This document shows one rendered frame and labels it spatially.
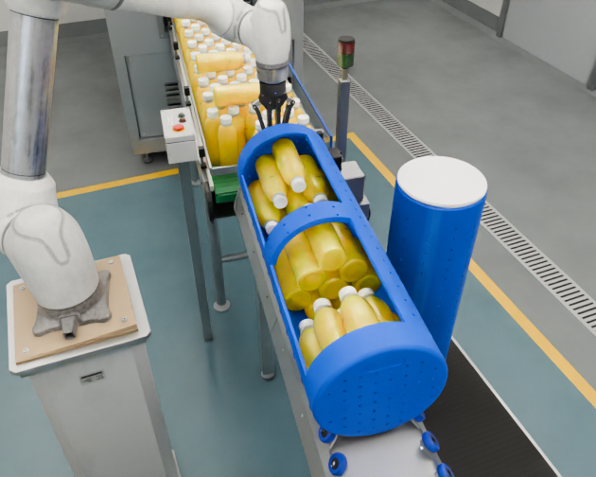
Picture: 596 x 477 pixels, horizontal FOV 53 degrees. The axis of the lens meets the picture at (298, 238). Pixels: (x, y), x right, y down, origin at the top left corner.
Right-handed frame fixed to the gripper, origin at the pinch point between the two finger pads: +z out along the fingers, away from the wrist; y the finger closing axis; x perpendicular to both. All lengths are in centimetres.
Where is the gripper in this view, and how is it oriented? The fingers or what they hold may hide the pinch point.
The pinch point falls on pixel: (273, 141)
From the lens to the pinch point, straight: 182.6
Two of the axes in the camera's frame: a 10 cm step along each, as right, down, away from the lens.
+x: 2.4, 6.2, -7.4
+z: 0.0, 7.7, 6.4
